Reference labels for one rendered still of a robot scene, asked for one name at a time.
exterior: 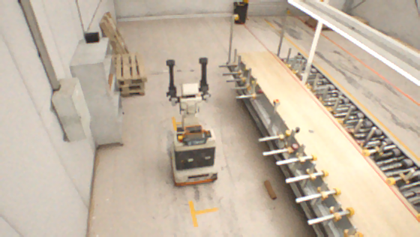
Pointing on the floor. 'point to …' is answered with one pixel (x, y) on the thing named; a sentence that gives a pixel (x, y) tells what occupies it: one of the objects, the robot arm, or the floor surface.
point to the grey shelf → (100, 117)
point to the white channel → (360, 31)
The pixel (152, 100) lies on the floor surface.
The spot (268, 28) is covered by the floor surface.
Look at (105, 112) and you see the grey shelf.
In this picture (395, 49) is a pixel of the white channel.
